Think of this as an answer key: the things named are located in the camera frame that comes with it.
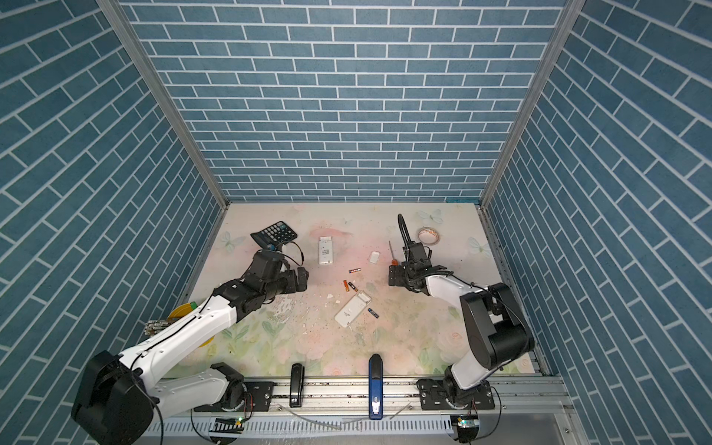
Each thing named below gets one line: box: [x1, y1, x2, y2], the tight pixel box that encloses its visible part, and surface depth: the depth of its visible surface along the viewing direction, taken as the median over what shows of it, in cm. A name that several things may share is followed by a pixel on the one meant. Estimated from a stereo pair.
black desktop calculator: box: [250, 220, 299, 248], surface depth 110 cm
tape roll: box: [417, 227, 441, 245], surface depth 113 cm
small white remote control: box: [333, 290, 373, 329], surface depth 91 cm
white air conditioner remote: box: [318, 236, 333, 266], surface depth 106 cm
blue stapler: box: [368, 353, 384, 420], surface depth 74 cm
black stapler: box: [289, 362, 306, 408], surface depth 74 cm
